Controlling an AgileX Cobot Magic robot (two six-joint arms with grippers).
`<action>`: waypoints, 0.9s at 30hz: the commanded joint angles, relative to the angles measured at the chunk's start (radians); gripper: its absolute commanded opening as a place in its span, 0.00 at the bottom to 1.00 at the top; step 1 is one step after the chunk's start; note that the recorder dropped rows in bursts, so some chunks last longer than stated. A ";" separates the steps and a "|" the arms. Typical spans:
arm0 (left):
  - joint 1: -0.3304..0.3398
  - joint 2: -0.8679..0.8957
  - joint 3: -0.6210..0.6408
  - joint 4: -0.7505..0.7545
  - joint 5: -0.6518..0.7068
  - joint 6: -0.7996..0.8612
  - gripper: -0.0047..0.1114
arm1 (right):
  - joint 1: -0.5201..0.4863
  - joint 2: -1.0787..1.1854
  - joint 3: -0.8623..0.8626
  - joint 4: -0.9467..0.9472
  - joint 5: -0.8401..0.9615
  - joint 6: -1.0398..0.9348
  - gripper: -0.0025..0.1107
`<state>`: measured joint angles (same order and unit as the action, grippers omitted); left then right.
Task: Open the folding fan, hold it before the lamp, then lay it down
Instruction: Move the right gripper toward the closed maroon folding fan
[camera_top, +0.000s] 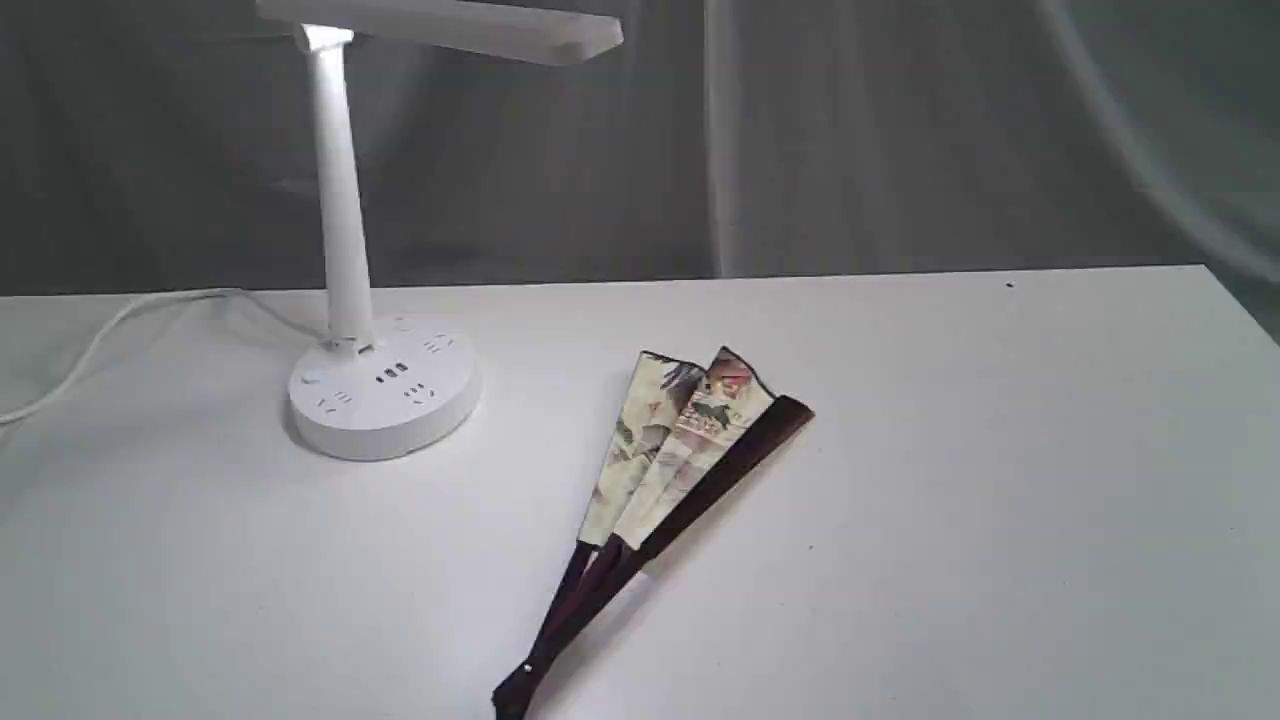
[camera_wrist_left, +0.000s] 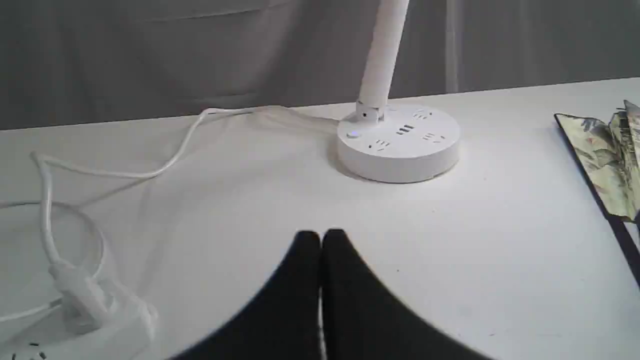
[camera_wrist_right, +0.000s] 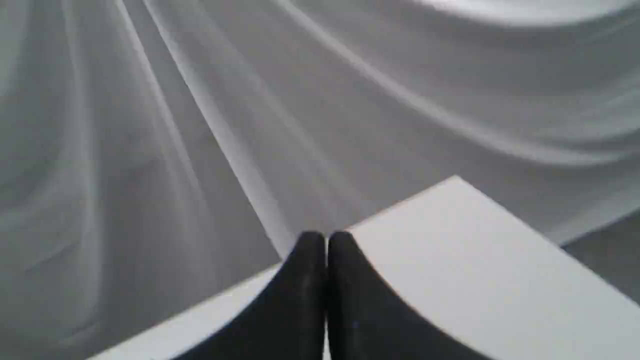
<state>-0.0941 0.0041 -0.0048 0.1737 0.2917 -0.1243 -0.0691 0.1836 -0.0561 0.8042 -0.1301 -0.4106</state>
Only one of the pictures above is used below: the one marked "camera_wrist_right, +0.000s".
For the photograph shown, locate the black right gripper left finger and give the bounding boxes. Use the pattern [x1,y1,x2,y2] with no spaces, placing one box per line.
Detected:
[177,230,327,360]

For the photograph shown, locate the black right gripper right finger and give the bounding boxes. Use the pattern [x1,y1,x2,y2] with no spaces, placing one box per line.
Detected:
[327,231,486,360]

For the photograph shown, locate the grey backdrop curtain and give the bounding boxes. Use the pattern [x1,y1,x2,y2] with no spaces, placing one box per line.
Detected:
[1,0,639,360]

